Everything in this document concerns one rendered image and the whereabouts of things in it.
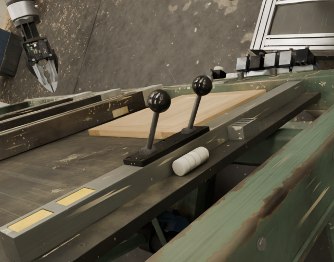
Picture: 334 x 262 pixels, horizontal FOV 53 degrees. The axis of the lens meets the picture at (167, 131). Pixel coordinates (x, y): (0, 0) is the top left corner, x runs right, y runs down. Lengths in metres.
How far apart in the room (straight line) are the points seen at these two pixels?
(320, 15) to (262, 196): 1.75
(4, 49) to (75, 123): 4.21
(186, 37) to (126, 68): 0.71
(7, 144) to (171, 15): 2.25
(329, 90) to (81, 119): 0.80
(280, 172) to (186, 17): 2.57
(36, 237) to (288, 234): 0.30
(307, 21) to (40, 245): 1.85
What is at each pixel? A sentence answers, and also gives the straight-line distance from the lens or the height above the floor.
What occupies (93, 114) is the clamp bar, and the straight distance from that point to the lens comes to 1.22.
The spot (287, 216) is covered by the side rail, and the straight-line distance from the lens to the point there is 0.41.
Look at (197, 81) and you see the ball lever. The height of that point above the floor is 1.46.
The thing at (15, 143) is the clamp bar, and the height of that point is 1.48.
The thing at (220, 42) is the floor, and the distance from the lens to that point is 2.59.
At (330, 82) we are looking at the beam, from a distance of 1.14.
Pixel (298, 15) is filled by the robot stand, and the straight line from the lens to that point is 2.12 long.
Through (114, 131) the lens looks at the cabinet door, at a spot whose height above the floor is 1.31.
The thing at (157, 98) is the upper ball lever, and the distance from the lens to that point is 0.52.
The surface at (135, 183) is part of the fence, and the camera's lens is 0.55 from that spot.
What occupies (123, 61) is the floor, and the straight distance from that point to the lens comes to 3.31.
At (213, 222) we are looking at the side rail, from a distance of 0.34.
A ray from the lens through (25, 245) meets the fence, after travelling 0.46.
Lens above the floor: 1.92
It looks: 47 degrees down
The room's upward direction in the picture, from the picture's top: 72 degrees counter-clockwise
